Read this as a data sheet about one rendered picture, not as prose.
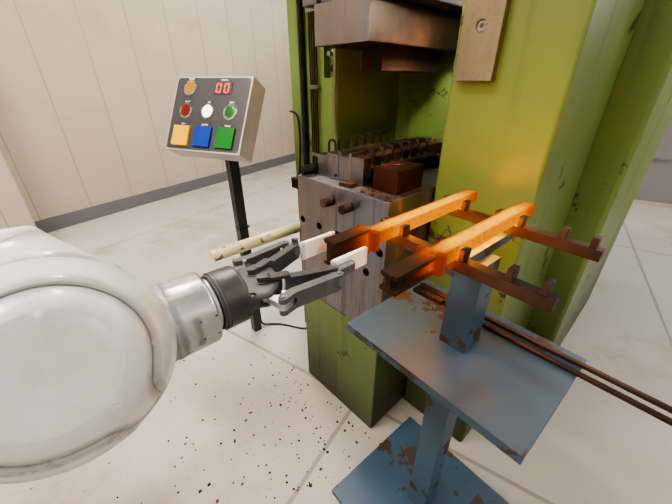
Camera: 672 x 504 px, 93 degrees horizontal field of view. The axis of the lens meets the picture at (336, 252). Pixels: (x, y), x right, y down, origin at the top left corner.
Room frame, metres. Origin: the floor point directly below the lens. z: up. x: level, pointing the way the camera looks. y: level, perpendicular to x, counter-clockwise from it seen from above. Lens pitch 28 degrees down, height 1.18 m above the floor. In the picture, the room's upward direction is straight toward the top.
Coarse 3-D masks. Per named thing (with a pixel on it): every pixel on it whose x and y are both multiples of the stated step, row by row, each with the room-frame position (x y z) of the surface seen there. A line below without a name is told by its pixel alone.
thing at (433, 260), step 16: (512, 208) 0.62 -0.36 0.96; (528, 208) 0.62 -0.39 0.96; (480, 224) 0.53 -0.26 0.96; (496, 224) 0.53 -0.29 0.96; (512, 224) 0.57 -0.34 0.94; (448, 240) 0.47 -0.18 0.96; (464, 240) 0.47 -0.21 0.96; (480, 240) 0.49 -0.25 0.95; (416, 256) 0.41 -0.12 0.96; (432, 256) 0.41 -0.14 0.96; (448, 256) 0.43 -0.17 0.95; (384, 272) 0.36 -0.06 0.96; (400, 272) 0.36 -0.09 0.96; (416, 272) 0.39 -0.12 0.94; (432, 272) 0.40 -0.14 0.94; (384, 288) 0.36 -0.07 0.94; (400, 288) 0.36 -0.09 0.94
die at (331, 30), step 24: (336, 0) 0.99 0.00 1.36; (360, 0) 0.93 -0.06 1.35; (384, 0) 0.95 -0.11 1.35; (336, 24) 0.99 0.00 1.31; (360, 24) 0.93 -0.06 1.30; (384, 24) 0.95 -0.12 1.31; (408, 24) 1.02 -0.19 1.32; (432, 24) 1.09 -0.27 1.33; (456, 24) 1.18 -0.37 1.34; (336, 48) 1.11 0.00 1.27; (360, 48) 1.11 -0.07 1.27; (432, 48) 1.11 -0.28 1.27
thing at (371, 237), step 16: (464, 192) 0.72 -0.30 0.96; (416, 208) 0.62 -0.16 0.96; (432, 208) 0.62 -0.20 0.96; (448, 208) 0.64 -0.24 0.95; (384, 224) 0.53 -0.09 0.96; (400, 224) 0.54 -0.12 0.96; (416, 224) 0.57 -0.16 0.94; (336, 240) 0.45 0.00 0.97; (352, 240) 0.47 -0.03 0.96; (368, 240) 0.49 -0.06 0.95; (384, 240) 0.51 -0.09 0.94; (336, 256) 0.44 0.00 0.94
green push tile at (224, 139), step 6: (216, 132) 1.20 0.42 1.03; (222, 132) 1.19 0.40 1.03; (228, 132) 1.18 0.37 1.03; (234, 132) 1.17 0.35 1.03; (216, 138) 1.19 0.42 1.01; (222, 138) 1.18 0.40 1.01; (228, 138) 1.17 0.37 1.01; (216, 144) 1.17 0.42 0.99; (222, 144) 1.16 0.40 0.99; (228, 144) 1.16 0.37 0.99
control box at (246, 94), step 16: (192, 80) 1.35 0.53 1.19; (208, 80) 1.32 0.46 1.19; (224, 80) 1.30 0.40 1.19; (240, 80) 1.27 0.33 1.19; (256, 80) 1.27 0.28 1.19; (176, 96) 1.35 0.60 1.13; (192, 96) 1.32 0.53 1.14; (208, 96) 1.29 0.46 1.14; (224, 96) 1.27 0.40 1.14; (240, 96) 1.24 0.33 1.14; (256, 96) 1.26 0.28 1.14; (176, 112) 1.31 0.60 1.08; (192, 112) 1.28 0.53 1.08; (224, 112) 1.23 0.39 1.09; (240, 112) 1.21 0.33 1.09; (256, 112) 1.25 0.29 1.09; (192, 128) 1.25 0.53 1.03; (240, 128) 1.18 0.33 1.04; (256, 128) 1.24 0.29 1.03; (240, 144) 1.15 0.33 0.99; (240, 160) 1.19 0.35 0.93
